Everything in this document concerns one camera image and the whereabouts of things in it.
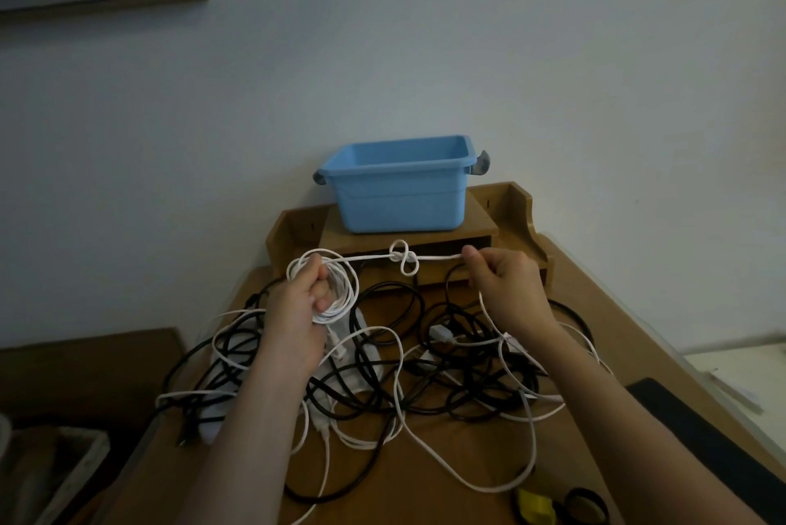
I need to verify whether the person's left hand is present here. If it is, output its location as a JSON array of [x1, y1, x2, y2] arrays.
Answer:
[[263, 253, 337, 362]]

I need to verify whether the white power strip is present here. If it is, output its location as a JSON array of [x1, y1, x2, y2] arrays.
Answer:
[[199, 310, 389, 444]]

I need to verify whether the blue plastic bin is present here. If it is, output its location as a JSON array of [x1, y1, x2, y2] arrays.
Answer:
[[313, 134, 491, 235]]

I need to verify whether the black desk mat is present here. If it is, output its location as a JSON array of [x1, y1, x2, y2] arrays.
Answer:
[[624, 377, 786, 525]]

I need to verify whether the dark brown cabinet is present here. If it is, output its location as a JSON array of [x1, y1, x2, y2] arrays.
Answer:
[[0, 327, 188, 439]]

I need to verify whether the tangle of black cables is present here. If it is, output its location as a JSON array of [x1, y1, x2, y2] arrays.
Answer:
[[161, 279, 596, 507]]

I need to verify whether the wooden desk organizer shelf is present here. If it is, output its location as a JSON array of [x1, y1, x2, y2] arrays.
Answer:
[[265, 182, 555, 292]]

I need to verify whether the white plug adapter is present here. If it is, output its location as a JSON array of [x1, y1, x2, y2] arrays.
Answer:
[[428, 324, 459, 351]]

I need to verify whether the black ring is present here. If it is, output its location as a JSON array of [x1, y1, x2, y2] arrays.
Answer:
[[562, 487, 610, 525]]

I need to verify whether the person's left forearm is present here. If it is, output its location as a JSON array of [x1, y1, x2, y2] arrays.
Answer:
[[175, 346, 320, 525]]

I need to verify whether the knotted white cable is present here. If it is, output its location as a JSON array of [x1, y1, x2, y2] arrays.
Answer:
[[285, 239, 567, 495]]

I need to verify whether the person's right forearm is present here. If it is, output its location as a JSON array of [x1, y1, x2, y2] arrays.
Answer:
[[533, 322, 768, 525]]

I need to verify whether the person's right hand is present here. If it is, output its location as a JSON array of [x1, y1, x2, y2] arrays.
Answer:
[[461, 245, 562, 348]]

